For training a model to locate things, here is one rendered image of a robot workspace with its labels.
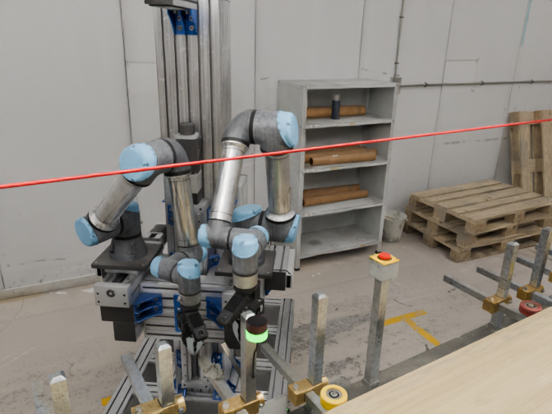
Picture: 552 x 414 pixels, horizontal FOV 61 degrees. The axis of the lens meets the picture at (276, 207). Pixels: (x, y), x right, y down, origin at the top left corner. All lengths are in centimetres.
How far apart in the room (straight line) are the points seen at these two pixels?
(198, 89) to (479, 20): 383
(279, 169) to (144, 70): 221
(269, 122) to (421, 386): 95
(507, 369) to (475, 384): 16
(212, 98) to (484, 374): 137
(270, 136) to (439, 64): 360
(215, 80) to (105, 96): 186
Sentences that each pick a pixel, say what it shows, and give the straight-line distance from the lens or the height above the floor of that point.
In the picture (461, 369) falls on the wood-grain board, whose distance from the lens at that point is 173.
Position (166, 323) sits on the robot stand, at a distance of 208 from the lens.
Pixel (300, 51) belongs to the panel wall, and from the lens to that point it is 410.
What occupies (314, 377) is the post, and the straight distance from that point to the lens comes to 164.
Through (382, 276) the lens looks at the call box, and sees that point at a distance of 159.
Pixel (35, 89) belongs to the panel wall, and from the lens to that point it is 364.
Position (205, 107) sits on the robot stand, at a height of 163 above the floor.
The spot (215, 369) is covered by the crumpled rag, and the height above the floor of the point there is 87.
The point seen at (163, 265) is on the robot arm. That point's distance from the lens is 168.
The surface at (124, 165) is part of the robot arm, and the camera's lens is 158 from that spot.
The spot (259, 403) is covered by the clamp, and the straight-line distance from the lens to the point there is 155.
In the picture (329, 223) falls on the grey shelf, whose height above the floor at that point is 18.
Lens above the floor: 191
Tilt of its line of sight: 20 degrees down
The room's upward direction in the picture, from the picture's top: 1 degrees clockwise
